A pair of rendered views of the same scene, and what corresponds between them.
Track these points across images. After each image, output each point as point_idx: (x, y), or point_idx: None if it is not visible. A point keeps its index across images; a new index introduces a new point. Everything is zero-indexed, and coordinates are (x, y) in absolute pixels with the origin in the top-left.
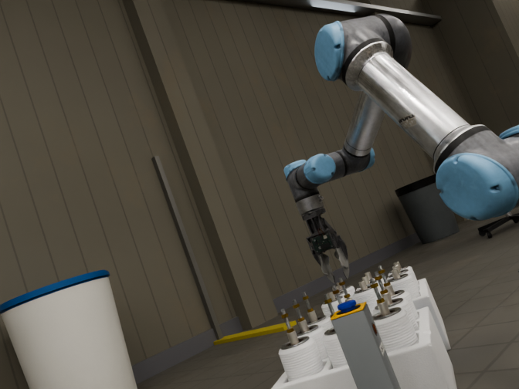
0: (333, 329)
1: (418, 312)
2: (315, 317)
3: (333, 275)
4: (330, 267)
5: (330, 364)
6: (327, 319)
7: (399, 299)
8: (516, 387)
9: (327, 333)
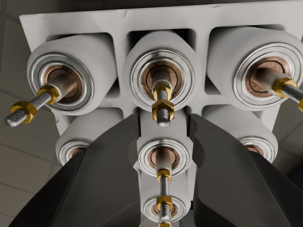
0: (153, 204)
1: (281, 24)
2: (67, 92)
3: (138, 128)
4: (133, 142)
5: (139, 179)
6: (101, 95)
7: (269, 151)
8: (279, 111)
9: (150, 220)
